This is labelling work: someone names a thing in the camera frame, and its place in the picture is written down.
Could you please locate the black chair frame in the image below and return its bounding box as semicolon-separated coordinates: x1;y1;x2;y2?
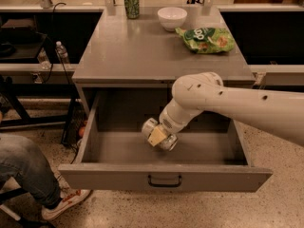
0;187;55;228

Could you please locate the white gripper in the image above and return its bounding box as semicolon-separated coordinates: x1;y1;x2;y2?
148;99;202;146

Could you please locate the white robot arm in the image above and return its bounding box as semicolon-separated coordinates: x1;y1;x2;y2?
142;72;304;150

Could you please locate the white ceramic bowl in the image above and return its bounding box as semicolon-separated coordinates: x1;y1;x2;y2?
158;7;187;31

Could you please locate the grey metal drawer cabinet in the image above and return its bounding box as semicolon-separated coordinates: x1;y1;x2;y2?
73;6;255;112

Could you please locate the person leg in jeans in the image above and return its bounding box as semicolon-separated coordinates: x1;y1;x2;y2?
0;133;62;208

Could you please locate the black cable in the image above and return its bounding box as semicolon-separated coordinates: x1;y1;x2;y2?
41;2;68;84

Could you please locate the clear plastic water bottle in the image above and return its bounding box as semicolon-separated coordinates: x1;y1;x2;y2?
56;41;70;66

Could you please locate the open grey top drawer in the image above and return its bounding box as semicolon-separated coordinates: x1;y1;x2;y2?
59;88;272;192

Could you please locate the silver 7up can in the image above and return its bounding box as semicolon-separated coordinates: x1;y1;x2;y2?
142;118;178;151

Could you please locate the green chip bag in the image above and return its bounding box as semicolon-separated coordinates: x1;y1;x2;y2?
175;28;235;54

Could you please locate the black drawer handle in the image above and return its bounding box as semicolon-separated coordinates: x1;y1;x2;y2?
147;175;182;188

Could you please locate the green upright soda can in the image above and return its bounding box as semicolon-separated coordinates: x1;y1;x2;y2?
124;0;140;19

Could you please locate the white and red sneaker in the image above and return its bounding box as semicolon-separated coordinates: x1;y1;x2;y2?
42;189;91;220

